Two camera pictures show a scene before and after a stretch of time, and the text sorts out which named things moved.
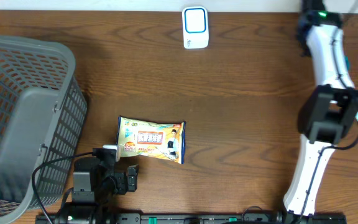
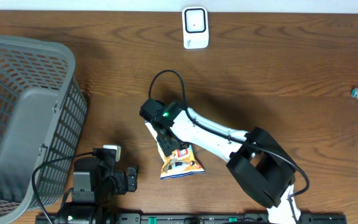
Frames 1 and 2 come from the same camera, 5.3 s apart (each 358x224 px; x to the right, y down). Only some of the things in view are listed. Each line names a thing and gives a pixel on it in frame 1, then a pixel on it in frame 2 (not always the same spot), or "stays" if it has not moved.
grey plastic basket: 33,112 stays
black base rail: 191,218 stays
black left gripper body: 119,182 stays
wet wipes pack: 137,137 -> 182,162
